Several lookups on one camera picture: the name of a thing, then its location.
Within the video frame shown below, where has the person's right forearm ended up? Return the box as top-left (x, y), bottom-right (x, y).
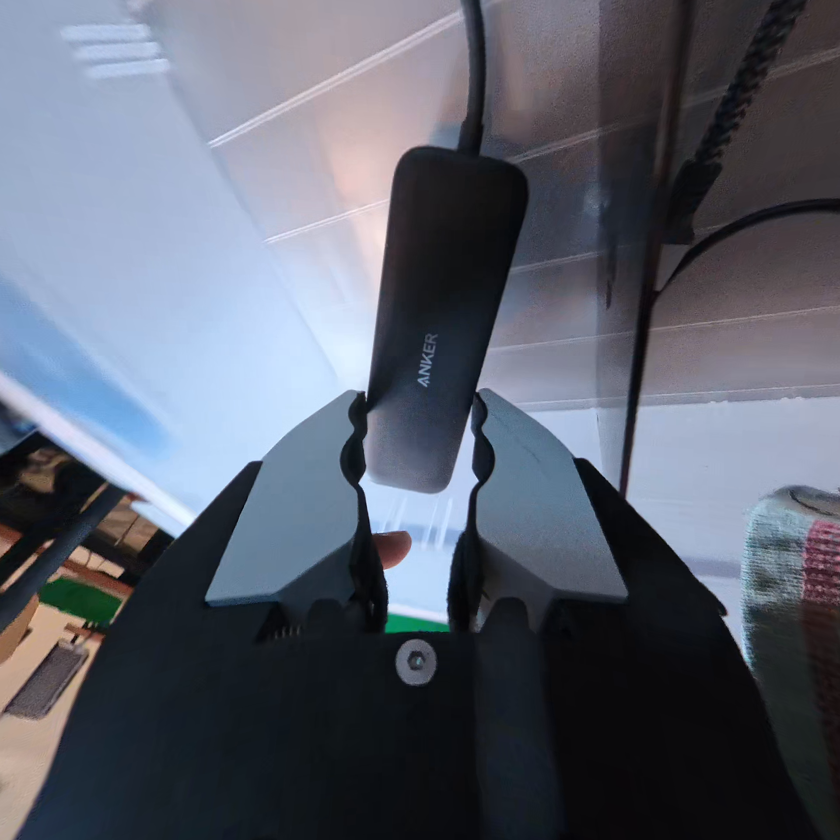
top-left (740, 484), bottom-right (840, 840)

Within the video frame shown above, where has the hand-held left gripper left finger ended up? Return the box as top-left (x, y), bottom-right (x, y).
top-left (205, 390), bottom-right (370, 606)

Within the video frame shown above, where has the thin black cable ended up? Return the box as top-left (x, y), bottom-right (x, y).
top-left (620, 199), bottom-right (840, 496)

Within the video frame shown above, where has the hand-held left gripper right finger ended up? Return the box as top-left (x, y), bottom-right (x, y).
top-left (467, 387), bottom-right (629, 608)

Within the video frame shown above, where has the grey braided usb cable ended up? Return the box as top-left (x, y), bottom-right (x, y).
top-left (666, 0), bottom-right (809, 245)

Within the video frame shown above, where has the green mat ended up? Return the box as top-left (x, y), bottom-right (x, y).
top-left (38, 576), bottom-right (126, 626)

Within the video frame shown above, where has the black hub cable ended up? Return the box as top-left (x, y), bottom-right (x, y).
top-left (458, 0), bottom-right (488, 157)

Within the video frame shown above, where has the grey flat device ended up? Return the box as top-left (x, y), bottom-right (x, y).
top-left (3, 640), bottom-right (89, 721)

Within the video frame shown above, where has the dark grey slim usb hub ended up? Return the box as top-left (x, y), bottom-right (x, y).
top-left (363, 146), bottom-right (530, 494)

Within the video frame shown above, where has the person's left hand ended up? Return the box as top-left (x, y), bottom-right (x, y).
top-left (373, 530), bottom-right (413, 571)

